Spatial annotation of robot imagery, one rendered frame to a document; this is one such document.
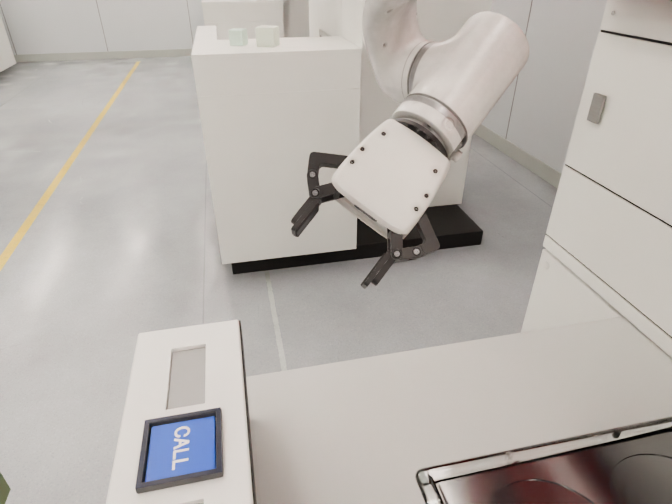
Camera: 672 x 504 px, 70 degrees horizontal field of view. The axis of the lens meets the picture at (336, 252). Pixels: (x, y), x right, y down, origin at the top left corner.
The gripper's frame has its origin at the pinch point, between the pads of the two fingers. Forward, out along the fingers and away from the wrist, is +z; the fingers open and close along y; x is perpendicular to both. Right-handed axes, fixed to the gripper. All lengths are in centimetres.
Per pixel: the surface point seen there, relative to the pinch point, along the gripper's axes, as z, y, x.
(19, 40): -66, 567, -568
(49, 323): 68, 85, -151
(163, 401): 19.3, 2.8, 9.4
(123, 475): 23.3, 1.0, 14.1
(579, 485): 4.6, -27.7, 9.3
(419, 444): 10.3, -19.4, -3.7
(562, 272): -25.6, -30.5, -29.0
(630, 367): -12.8, -37.7, -10.8
